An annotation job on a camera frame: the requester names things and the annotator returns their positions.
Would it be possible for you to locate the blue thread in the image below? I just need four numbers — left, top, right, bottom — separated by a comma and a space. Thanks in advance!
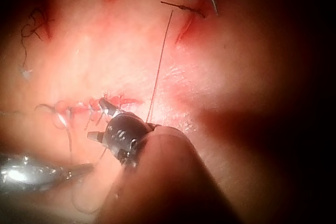
35, 10, 174, 216

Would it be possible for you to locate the right arm needle driver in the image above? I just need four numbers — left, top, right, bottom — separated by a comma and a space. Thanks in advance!
104, 112, 156, 168

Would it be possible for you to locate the right arm needle driver jaw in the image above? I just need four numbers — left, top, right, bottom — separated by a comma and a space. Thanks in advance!
98, 97, 119, 117
87, 130, 107, 143

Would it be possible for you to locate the tissue pad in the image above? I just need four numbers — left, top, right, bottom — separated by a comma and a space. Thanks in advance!
0, 0, 316, 224

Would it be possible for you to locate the left arm needle driver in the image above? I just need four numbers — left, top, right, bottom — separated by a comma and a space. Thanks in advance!
0, 152, 65, 192

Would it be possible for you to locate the left arm needle driver jaw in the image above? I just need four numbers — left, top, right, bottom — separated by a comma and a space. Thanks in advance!
61, 163, 96, 182

